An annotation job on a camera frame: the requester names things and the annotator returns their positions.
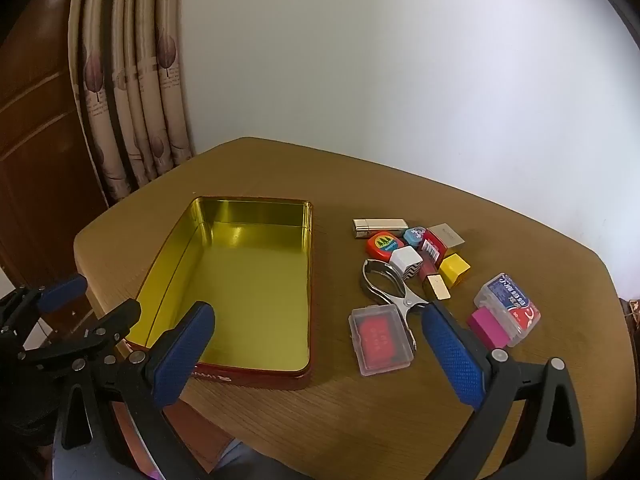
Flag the pink eraser block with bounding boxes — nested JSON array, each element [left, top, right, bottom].
[[466, 307, 510, 350]]

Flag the clear toothpick box blue label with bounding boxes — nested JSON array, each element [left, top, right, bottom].
[[474, 273, 541, 348]]

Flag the gold rectangular block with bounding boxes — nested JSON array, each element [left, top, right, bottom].
[[422, 274, 450, 301]]

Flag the silver metal tongs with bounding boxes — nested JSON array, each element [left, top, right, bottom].
[[360, 259, 428, 351]]

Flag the clear case red card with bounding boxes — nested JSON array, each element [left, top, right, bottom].
[[348, 304, 413, 377]]

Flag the yellow red striped cube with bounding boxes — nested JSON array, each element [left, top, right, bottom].
[[438, 254, 471, 288]]

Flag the white cube charger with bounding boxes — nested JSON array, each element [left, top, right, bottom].
[[390, 246, 423, 281]]

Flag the red barcode box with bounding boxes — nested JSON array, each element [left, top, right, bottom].
[[419, 230, 447, 268]]

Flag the beige Marubi cardboard box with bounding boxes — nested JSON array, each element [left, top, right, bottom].
[[428, 223, 465, 249]]

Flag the small blue tin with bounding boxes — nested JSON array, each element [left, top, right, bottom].
[[402, 226, 426, 248]]

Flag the red round tape measure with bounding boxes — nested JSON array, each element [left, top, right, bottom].
[[366, 231, 405, 262]]

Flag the silver metal case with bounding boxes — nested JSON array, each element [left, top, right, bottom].
[[352, 219, 408, 238]]

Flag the red gold toffee tin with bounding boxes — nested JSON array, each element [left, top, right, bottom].
[[127, 196, 314, 390]]

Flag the person leg blue jeans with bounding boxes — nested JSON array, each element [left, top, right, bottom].
[[209, 439, 309, 480]]

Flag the beige patterned curtain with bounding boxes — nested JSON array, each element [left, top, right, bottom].
[[67, 0, 193, 202]]

